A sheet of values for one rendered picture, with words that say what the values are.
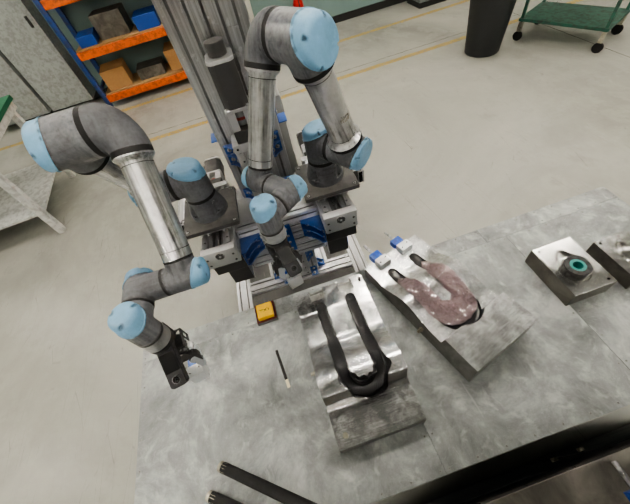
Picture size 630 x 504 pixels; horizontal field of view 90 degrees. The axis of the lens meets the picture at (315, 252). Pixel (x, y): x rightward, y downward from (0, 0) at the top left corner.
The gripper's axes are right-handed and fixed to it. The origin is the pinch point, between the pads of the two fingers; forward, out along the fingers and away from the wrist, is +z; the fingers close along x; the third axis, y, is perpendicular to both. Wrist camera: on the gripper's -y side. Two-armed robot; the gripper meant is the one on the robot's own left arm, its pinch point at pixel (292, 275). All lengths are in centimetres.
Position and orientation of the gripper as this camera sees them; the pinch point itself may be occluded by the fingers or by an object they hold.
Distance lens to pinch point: 113.7
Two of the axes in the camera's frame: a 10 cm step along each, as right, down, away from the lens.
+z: 1.7, 5.9, 7.9
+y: -5.0, -6.4, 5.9
